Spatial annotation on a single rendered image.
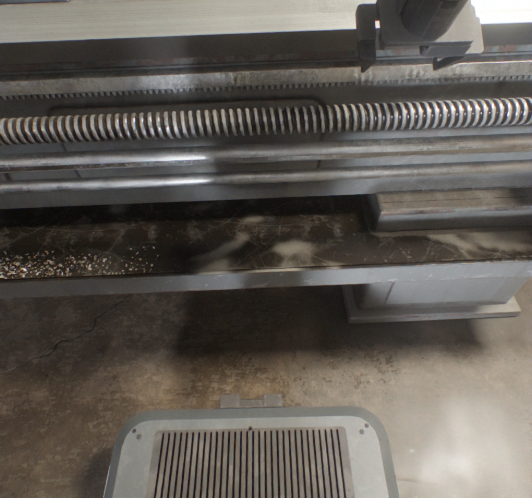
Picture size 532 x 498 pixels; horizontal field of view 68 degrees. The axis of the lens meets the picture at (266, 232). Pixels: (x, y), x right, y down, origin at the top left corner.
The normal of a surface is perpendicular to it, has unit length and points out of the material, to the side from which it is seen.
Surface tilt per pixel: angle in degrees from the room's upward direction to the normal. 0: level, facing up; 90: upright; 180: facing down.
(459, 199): 0
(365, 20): 30
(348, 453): 0
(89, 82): 90
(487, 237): 0
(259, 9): 36
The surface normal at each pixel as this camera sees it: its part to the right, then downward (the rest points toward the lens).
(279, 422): -0.02, -0.63
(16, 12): 0.00, -0.06
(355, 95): 0.04, 0.77
